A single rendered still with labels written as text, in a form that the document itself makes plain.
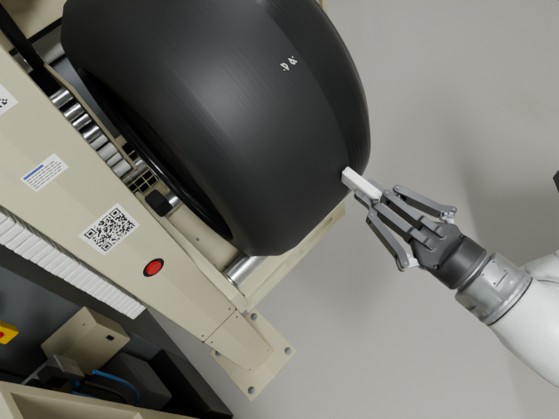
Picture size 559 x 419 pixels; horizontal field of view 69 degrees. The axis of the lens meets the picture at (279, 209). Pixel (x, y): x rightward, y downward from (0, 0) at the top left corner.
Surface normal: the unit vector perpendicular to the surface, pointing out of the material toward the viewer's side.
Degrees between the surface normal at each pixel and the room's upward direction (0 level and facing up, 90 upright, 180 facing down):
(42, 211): 90
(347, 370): 0
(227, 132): 51
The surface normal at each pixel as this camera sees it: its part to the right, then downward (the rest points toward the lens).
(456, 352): -0.17, -0.50
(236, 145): 0.25, 0.32
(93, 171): 0.69, 0.55
